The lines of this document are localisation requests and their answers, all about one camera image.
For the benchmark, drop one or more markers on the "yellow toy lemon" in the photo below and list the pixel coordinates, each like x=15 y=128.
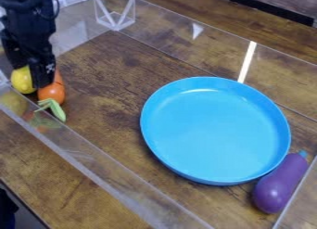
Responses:
x=22 y=80

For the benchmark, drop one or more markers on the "blue round tray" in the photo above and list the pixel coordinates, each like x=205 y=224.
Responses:
x=216 y=130

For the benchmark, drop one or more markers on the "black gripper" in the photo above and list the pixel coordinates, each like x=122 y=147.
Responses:
x=29 y=27

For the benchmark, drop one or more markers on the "orange toy carrot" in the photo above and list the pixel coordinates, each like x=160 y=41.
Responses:
x=53 y=96

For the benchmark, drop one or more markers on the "purple toy eggplant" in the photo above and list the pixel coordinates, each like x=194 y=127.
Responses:
x=276 y=186

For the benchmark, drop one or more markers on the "clear acrylic enclosure wall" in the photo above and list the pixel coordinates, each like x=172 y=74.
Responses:
x=85 y=172

